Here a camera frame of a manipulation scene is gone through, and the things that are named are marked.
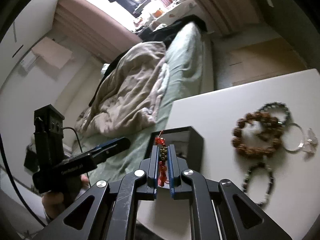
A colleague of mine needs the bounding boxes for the dark green bead bracelet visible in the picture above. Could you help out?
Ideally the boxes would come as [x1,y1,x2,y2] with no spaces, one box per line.
[257,101,292,127]

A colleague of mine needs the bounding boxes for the green bed mattress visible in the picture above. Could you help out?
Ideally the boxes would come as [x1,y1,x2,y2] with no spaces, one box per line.
[77,22,203,183]

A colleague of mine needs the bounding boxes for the cluttered window desk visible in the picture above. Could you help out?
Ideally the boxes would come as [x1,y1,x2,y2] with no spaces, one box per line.
[134,0,200,33]

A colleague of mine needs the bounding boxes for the beige curtain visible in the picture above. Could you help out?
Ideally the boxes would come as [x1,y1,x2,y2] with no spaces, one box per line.
[195,0,263,36]

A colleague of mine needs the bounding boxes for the left hand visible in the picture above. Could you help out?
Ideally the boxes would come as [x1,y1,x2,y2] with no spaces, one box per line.
[42,174,90,223]

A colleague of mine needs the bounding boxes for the black jewelry box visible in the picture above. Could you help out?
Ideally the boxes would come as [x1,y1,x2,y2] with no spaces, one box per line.
[149,126,205,173]

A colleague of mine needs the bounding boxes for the black white bead bracelet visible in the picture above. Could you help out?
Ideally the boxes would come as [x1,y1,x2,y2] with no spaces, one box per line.
[241,161,275,207]

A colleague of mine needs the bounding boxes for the red charm bracelet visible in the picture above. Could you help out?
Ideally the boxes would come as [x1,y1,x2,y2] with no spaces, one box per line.
[154,130,170,188]

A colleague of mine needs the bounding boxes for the cardboard sheet on floor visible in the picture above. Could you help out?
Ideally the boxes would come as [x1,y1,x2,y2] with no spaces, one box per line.
[227,37,306,86]

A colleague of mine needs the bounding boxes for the brown rudraksha bead bracelet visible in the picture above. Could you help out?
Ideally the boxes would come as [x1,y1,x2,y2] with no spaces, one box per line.
[231,111,284,158]

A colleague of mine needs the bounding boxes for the beige blanket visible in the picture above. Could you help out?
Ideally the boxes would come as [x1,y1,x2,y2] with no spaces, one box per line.
[75,42,169,138]

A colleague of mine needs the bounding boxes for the black clothes on bed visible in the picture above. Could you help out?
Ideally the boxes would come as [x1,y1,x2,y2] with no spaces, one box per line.
[88,15,208,107]

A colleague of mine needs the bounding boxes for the white butterfly pendant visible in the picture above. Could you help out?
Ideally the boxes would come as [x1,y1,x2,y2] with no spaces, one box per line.
[303,128,319,155]

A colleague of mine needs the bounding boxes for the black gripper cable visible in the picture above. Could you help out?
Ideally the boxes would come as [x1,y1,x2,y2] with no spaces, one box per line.
[0,134,48,227]

